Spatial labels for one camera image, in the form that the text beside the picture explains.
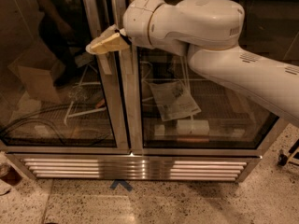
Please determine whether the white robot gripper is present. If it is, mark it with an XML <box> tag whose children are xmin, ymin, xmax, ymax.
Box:
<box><xmin>85</xmin><ymin>0</ymin><xmax>164</xmax><ymax>55</ymax></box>

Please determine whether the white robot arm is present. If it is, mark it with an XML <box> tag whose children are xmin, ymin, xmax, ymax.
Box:
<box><xmin>86</xmin><ymin>0</ymin><xmax>299</xmax><ymax>126</ymax></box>

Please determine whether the stainless glass door refrigerator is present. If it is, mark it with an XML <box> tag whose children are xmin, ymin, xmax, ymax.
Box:
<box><xmin>0</xmin><ymin>0</ymin><xmax>299</xmax><ymax>182</ymax></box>

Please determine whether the paper manual inside fridge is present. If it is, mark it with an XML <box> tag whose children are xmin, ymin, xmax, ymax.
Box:
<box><xmin>149</xmin><ymin>80</ymin><xmax>201</xmax><ymax>121</ymax></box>

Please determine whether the small white block inside fridge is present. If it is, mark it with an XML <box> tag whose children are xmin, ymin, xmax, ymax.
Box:
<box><xmin>154</xmin><ymin>124</ymin><xmax>165</xmax><ymax>136</ymax></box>

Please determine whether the blue tape floor marker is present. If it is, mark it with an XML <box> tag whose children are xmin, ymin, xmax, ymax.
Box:
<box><xmin>110</xmin><ymin>179</ymin><xmax>133</xmax><ymax>192</ymax></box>

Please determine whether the brown object at left edge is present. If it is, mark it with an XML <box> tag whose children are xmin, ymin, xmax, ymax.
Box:
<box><xmin>0</xmin><ymin>163</ymin><xmax>21</xmax><ymax>186</ymax></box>

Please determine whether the black caster wheel cart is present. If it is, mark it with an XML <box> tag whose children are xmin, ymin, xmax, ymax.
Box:
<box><xmin>278</xmin><ymin>139</ymin><xmax>299</xmax><ymax>166</ymax></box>

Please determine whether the left fridge door handle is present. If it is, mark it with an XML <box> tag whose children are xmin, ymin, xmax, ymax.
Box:
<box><xmin>83</xmin><ymin>0</ymin><xmax>112</xmax><ymax>75</ymax></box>

